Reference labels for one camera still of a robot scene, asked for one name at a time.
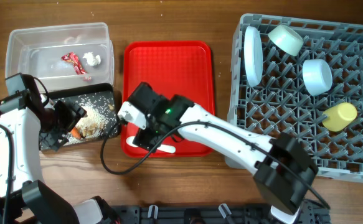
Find yellow cup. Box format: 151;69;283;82
322;102;357;132

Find orange carrot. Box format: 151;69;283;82
70;128;82;140

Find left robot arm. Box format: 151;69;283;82
0;90;104;223

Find light blue bowl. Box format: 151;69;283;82
302;59;332;96

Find light blue plate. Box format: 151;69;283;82
243;26;263;87

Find red plastic tray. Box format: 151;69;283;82
121;41;215;157

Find red snack wrapper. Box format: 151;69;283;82
61;52;92;82

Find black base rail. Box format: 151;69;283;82
106;198;331;224

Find grey dishwasher rack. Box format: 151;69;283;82
227;14;363;183

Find white plastic spoon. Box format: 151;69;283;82
126;136;176;154

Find rice and food scraps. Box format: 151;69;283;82
65;96;116;146

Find white tissue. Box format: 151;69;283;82
83;52;101;67

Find black tray bin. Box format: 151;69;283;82
39;83;119;151

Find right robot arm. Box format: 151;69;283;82
126;95;318;223

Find clear plastic bin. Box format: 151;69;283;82
5;22;115;91

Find green bowl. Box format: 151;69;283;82
268;25;303;56

